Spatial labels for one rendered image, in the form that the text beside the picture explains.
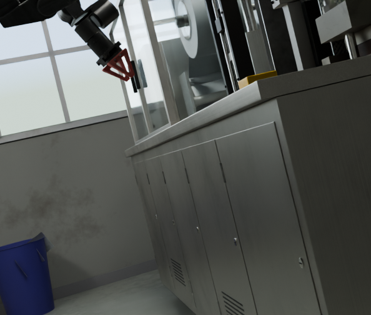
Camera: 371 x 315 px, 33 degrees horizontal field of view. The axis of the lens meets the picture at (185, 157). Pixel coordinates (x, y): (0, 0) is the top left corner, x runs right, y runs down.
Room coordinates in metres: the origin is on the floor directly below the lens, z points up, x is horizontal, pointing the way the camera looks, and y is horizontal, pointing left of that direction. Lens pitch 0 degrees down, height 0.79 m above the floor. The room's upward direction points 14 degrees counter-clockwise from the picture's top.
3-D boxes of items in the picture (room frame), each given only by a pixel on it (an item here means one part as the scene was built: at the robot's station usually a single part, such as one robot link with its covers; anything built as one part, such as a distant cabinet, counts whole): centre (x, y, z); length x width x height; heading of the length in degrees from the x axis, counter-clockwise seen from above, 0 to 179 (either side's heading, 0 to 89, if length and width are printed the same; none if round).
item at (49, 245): (4.24, 1.23, 0.26); 0.45 x 0.41 x 0.52; 107
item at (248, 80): (1.39, -0.20, 0.91); 0.07 x 0.07 x 0.02; 12
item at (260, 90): (2.52, -0.24, 0.88); 2.52 x 0.66 x 0.04; 12
